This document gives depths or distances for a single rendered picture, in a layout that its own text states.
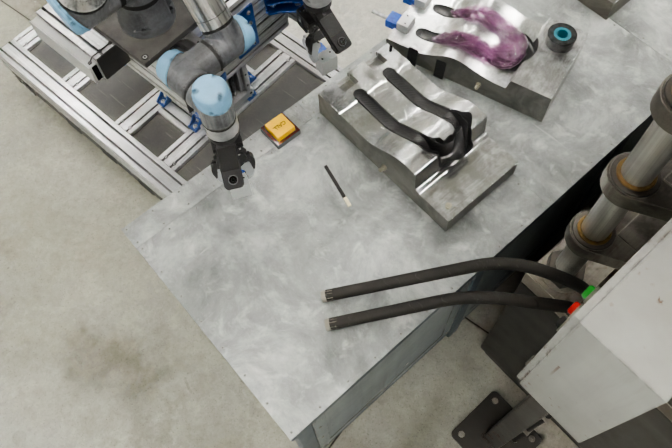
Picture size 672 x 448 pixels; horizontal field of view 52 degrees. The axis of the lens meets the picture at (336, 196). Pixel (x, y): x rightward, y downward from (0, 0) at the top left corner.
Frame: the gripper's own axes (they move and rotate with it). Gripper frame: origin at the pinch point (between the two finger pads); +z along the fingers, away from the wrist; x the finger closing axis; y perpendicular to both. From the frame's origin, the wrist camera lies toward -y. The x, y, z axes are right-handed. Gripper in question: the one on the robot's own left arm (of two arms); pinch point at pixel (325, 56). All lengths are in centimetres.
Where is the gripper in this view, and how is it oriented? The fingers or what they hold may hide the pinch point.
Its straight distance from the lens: 187.7
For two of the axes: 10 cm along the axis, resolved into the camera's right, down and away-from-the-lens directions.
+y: -5.6, -7.3, 3.9
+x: -8.3, 5.1, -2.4
